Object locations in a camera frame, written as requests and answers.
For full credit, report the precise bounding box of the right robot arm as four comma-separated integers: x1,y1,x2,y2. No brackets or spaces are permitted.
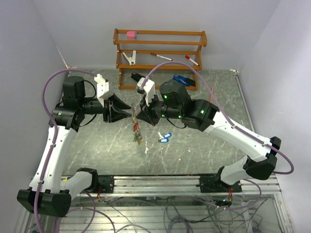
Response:
137,78,281,192

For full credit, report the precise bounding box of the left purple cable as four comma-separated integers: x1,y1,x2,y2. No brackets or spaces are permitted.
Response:
33,68,98,233

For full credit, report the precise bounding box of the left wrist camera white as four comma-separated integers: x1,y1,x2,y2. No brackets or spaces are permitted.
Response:
94,74,111,107

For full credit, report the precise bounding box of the red-capped white marker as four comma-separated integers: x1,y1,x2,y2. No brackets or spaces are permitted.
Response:
185,55,199,66

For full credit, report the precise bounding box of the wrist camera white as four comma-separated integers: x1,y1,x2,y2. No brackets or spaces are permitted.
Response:
137,77,156,106
94,74,111,107

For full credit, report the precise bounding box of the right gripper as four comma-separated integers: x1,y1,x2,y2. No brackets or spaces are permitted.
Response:
136,91,183,126

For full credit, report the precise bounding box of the black stapler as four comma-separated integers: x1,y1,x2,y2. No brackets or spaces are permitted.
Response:
131,72,145,83

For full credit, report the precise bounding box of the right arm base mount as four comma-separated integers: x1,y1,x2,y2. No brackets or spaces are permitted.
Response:
196,174,242,193

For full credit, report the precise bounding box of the wooden three-tier rack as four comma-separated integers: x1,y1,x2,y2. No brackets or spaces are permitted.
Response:
113,28,207,89

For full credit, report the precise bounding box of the white plastic clamp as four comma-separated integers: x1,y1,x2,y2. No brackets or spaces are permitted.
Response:
122,50,137,66

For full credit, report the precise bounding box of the purple cable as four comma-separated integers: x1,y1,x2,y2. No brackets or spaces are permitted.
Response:
142,61,294,211
33,68,98,233

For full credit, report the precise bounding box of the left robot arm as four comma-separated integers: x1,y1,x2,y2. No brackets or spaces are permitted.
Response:
17,74,131,217

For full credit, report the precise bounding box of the metal disc keyring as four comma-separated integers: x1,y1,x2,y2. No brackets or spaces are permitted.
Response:
131,104,142,145

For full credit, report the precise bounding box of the pink eraser block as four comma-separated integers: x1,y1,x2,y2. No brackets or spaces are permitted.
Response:
126,31,137,40

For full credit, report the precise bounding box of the red-capped marker pen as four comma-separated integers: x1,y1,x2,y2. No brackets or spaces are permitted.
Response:
150,52,173,61

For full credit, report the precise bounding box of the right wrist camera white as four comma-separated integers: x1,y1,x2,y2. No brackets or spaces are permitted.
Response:
137,77,156,106

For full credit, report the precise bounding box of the aluminium frame rail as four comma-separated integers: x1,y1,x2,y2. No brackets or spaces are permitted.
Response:
26,173,282,197

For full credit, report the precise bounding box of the blue tag key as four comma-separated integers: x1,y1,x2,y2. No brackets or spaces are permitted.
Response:
158,132,169,143
163,133,172,138

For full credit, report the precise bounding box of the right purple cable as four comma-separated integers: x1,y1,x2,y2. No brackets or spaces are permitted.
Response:
142,61,294,211

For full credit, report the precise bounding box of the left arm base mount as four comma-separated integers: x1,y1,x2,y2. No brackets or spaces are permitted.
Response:
93,175,115,194

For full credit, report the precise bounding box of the orange pencil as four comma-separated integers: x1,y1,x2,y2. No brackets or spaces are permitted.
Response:
209,86,214,103

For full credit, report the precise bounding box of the blue stapler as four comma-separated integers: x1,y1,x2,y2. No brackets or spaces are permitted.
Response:
173,74,196,87

